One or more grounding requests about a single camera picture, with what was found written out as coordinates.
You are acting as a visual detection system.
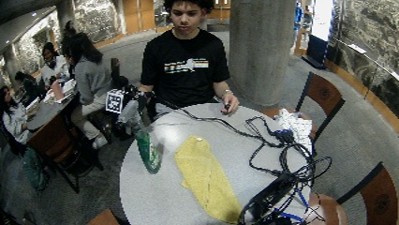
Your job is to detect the white marker cube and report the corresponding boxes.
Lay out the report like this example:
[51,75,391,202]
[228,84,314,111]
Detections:
[106,89,127,114]

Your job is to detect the the person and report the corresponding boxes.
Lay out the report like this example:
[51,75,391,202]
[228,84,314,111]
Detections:
[137,0,241,121]

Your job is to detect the white papers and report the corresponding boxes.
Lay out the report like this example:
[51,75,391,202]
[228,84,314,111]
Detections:
[42,78,79,105]

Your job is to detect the pink bottle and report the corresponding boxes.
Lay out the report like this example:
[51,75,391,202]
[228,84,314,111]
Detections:
[51,80,66,101]

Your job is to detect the grey concrete column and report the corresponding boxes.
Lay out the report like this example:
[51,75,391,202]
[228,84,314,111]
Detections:
[229,0,298,107]

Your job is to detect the dark wooden table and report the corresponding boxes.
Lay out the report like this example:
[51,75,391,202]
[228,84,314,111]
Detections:
[24,90,86,195]

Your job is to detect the yellow cloth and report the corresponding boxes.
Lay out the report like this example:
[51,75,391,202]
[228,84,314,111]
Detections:
[173,135,245,225]

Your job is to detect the dark blue panel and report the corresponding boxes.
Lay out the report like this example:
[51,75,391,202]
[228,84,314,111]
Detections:
[306,34,330,69]

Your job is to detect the black electronic box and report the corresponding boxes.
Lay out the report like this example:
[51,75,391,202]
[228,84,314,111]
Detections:
[239,172,300,225]

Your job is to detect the green bag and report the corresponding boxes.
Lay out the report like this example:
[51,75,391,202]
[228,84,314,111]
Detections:
[22,147,51,192]

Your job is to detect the long black cable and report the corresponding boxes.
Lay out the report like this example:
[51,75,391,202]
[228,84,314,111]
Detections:
[151,95,289,148]

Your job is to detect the blue cable connector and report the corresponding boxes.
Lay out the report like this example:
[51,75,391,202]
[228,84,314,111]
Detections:
[273,128,296,143]

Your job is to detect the wooden chair with black frame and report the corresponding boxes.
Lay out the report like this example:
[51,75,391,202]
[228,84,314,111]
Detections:
[260,71,348,143]
[86,208,123,225]
[305,161,399,225]

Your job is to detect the tangle of black cables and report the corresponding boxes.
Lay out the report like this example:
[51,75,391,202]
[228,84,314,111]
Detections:
[244,115,334,191]

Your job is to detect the blue cable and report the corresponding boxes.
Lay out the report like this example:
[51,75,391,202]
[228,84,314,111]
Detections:
[272,184,314,225]

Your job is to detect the metal wall handrail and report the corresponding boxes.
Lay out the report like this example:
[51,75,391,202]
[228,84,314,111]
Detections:
[329,37,399,83]

